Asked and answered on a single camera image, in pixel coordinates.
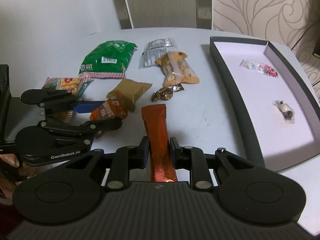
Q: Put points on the long orange snack bar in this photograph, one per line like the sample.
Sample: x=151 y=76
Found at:
x=155 y=122

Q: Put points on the red-striped cracker snack bag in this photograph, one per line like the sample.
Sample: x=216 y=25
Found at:
x=75 y=85

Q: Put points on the clear packet white label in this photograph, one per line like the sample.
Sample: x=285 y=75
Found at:
x=156 y=49

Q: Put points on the grey metal chair back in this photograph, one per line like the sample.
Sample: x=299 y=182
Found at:
x=164 y=13

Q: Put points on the clear bag golden biscuits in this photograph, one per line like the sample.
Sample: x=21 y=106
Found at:
x=176 y=69

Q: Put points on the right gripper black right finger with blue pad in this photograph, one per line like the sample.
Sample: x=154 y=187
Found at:
x=198 y=164

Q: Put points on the person's left hand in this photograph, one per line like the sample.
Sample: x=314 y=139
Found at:
x=13 y=172

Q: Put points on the large green snack bag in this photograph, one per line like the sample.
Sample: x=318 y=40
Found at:
x=108 y=60

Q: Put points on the clear packet pink candies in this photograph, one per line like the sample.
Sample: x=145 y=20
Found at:
x=259 y=67

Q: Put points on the small orange chocolate packet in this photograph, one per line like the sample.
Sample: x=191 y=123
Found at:
x=112 y=113

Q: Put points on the dark brown foil candy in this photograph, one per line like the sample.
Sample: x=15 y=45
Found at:
x=166 y=93

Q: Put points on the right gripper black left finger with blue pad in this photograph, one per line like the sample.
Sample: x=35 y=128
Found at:
x=126 y=165

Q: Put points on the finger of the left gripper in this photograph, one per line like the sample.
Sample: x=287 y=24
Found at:
x=68 y=132
x=55 y=101

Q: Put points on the tan brown pastry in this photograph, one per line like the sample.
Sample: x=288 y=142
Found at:
x=130 y=91

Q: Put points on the dark grey white-lined box lid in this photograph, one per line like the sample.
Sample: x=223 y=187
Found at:
x=277 y=147

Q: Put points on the clear packet white ball candy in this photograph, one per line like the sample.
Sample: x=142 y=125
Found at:
x=283 y=113

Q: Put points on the black device on right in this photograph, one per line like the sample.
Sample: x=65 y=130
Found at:
x=316 y=50

